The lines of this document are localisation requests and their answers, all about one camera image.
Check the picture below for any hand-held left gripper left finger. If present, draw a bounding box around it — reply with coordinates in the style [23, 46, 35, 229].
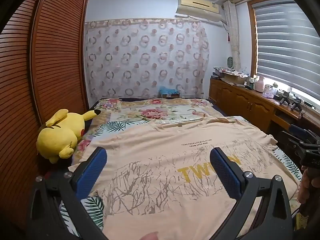
[26, 146, 108, 240]

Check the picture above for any wooden sideboard cabinet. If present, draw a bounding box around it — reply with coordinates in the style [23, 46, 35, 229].
[209, 76, 320, 135]

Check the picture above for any wall air conditioner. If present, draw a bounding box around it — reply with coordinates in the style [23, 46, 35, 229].
[175, 0, 223, 23]

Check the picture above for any brown wooden wardrobe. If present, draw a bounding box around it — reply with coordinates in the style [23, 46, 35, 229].
[0, 0, 90, 230]

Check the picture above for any open cardboard box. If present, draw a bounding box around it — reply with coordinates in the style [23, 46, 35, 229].
[221, 70, 249, 85]

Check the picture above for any ring patterned sheer curtain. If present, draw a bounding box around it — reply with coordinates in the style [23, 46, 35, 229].
[84, 19, 210, 100]

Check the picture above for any yellow plush toy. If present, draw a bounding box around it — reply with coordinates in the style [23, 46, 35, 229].
[36, 109, 102, 164]

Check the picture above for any person's right hand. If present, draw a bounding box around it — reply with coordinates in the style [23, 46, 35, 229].
[297, 166, 312, 205]

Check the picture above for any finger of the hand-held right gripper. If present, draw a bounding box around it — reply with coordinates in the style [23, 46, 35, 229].
[289, 124, 313, 137]
[282, 131, 304, 153]

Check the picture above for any beige printed t-shirt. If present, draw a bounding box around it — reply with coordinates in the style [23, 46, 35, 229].
[71, 116, 300, 240]

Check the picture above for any grey window blind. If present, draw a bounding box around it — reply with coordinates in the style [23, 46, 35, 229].
[252, 0, 320, 98]

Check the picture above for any floral blanket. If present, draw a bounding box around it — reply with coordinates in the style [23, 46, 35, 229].
[72, 98, 225, 155]

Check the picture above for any leaf print blanket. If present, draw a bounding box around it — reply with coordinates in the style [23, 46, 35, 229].
[60, 116, 303, 240]

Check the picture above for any beige gathered curtain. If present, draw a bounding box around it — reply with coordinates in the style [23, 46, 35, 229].
[223, 0, 241, 70]

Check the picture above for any pale purple jar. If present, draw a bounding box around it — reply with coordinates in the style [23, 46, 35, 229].
[262, 84, 275, 98]

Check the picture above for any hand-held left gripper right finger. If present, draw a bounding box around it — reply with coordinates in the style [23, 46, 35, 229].
[209, 147, 294, 240]

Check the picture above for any blue plastic bag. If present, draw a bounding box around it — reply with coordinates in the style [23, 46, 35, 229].
[159, 86, 180, 98]

